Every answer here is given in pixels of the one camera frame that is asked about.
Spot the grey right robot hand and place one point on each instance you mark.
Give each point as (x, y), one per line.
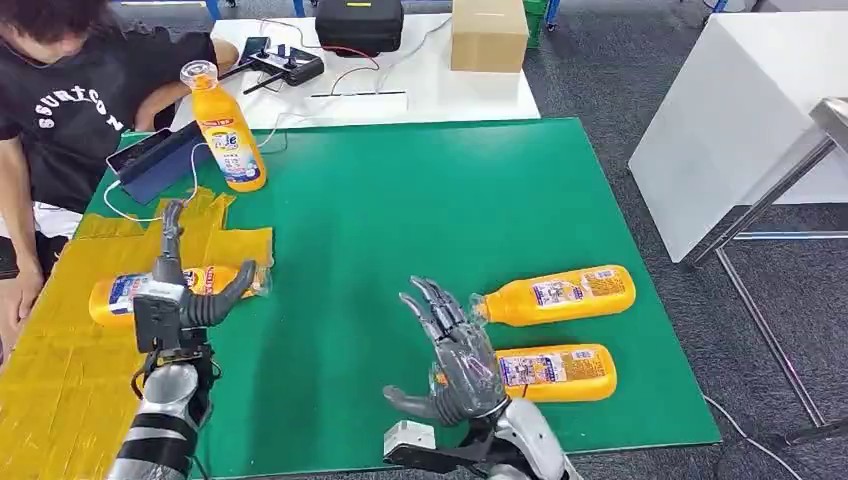
(467, 378)

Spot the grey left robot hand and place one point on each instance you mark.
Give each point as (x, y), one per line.
(173, 272)

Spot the orange drink bottle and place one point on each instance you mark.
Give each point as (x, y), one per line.
(563, 374)
(228, 142)
(563, 295)
(218, 278)

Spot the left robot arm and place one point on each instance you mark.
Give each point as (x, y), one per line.
(166, 397)

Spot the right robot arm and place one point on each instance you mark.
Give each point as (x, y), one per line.
(533, 434)

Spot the tablet in blue case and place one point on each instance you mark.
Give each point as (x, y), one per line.
(169, 169)

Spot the smartphone with white edge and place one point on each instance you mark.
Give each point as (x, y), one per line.
(136, 151)

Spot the yellow sheet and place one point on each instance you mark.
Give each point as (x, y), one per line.
(60, 371)

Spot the person's right hand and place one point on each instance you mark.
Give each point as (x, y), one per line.
(23, 295)

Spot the green mat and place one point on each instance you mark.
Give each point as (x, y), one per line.
(371, 212)

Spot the person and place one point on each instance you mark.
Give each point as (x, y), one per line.
(66, 112)

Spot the black smartphone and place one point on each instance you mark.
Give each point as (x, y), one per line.
(253, 48)

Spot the black remote controller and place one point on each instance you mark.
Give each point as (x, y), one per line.
(291, 65)

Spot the white power strip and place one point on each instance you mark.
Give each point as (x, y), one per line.
(358, 108)

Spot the black carrying case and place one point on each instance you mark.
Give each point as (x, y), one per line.
(359, 23)

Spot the brown cardboard box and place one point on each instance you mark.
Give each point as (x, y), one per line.
(490, 36)

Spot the green crate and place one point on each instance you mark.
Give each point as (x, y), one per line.
(536, 20)

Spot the white slanted table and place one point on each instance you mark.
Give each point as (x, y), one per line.
(729, 119)

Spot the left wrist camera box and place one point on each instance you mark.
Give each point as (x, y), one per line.
(157, 324)

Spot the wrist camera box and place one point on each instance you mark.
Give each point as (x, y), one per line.
(157, 324)
(407, 437)

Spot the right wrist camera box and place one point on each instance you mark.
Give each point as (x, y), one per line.
(407, 437)

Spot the steel bench frame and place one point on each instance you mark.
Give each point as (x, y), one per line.
(775, 192)

